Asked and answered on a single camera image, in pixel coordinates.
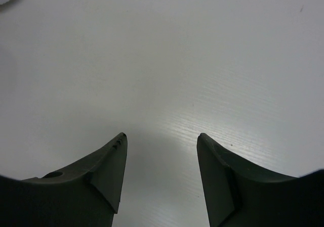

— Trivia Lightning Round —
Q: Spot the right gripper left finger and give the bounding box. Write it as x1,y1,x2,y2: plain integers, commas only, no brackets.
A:
1,133,128,226

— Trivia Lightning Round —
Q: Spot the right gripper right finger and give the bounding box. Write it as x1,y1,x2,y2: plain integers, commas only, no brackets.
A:
197,133,323,226

